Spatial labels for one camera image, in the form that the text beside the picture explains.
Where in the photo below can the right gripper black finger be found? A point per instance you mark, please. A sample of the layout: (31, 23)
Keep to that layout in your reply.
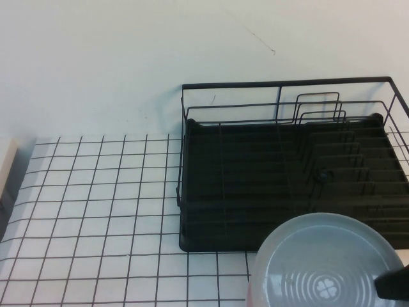
(394, 283)

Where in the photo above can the grey round plate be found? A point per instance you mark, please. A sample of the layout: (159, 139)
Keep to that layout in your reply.
(319, 252)

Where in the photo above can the pink round plate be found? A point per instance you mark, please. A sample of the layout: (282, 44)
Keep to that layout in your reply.
(249, 295)

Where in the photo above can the black drip tray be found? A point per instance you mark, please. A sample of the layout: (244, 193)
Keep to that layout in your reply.
(249, 192)

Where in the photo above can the white black-grid table cloth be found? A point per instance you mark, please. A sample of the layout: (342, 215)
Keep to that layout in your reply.
(96, 224)

